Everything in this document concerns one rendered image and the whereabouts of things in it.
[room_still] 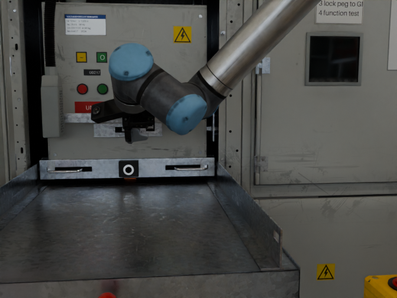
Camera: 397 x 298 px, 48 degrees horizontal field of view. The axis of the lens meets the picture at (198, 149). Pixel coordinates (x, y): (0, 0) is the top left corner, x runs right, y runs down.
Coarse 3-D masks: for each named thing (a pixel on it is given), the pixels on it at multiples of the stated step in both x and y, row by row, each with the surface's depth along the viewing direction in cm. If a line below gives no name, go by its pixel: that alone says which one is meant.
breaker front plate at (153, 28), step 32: (64, 32) 133; (128, 32) 135; (160, 32) 136; (192, 32) 137; (64, 64) 134; (96, 64) 135; (160, 64) 137; (192, 64) 138; (64, 96) 135; (96, 96) 136; (64, 128) 137; (96, 128) 137; (160, 128) 139
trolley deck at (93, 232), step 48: (48, 192) 128; (96, 192) 128; (144, 192) 128; (192, 192) 128; (0, 240) 87; (48, 240) 87; (96, 240) 87; (144, 240) 87; (192, 240) 87; (240, 240) 87; (0, 288) 68; (48, 288) 69; (96, 288) 70; (144, 288) 71; (192, 288) 71; (240, 288) 72; (288, 288) 73
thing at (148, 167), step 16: (48, 160) 136; (64, 160) 137; (80, 160) 137; (96, 160) 138; (112, 160) 138; (144, 160) 139; (160, 160) 140; (176, 160) 140; (192, 160) 141; (208, 160) 141; (64, 176) 137; (80, 176) 138; (96, 176) 138; (112, 176) 139; (144, 176) 140; (160, 176) 140; (176, 176) 141
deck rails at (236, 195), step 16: (32, 176) 130; (224, 176) 125; (0, 192) 102; (16, 192) 114; (32, 192) 126; (224, 192) 126; (240, 192) 103; (0, 208) 102; (16, 208) 109; (224, 208) 109; (240, 208) 104; (256, 208) 88; (0, 224) 96; (240, 224) 96; (256, 224) 88; (272, 224) 76; (256, 240) 86; (272, 240) 77; (256, 256) 78; (272, 256) 77
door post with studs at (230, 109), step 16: (224, 0) 133; (240, 0) 133; (224, 16) 134; (240, 16) 134; (224, 32) 132; (240, 96) 137; (224, 112) 137; (240, 112) 138; (224, 128) 138; (224, 144) 139; (224, 160) 139
